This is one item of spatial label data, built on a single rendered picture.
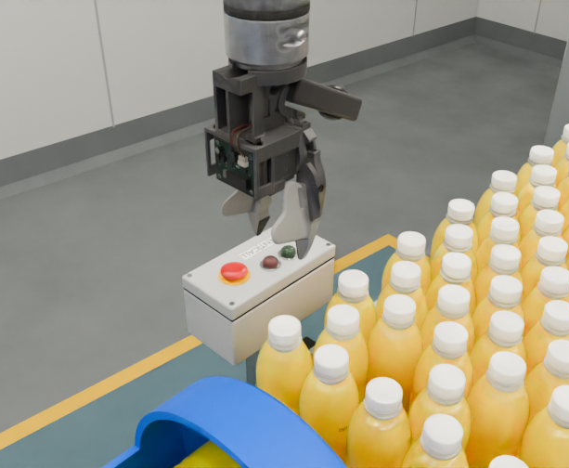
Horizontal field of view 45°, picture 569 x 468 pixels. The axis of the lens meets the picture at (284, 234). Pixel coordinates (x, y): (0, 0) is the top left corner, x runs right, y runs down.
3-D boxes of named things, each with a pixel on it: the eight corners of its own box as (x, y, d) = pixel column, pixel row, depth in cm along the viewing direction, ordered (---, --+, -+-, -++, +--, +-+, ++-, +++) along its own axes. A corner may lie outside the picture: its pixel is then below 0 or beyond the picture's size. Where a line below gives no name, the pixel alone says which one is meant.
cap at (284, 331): (265, 348, 82) (265, 336, 81) (271, 327, 85) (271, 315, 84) (297, 352, 82) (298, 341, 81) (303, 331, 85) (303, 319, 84)
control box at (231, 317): (187, 332, 98) (180, 274, 92) (285, 271, 110) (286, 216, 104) (234, 368, 92) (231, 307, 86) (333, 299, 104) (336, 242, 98)
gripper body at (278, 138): (205, 180, 68) (197, 61, 62) (267, 151, 73) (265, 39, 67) (259, 208, 64) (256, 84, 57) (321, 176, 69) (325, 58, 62)
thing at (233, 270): (214, 275, 92) (214, 268, 92) (235, 264, 94) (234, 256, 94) (233, 287, 90) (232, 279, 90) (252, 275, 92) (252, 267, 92)
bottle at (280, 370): (252, 458, 91) (249, 354, 81) (264, 417, 97) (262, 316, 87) (306, 466, 90) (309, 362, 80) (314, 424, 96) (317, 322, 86)
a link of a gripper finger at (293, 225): (268, 277, 70) (250, 192, 67) (308, 253, 74) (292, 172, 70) (290, 283, 68) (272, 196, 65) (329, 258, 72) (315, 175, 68)
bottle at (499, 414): (513, 507, 85) (545, 401, 75) (455, 504, 86) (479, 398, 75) (501, 460, 91) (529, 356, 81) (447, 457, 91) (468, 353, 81)
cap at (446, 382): (454, 375, 78) (456, 364, 77) (469, 401, 75) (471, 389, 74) (421, 381, 78) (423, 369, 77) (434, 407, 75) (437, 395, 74)
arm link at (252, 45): (266, -7, 64) (333, 10, 60) (267, 41, 67) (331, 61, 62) (205, 9, 60) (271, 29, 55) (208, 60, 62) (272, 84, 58)
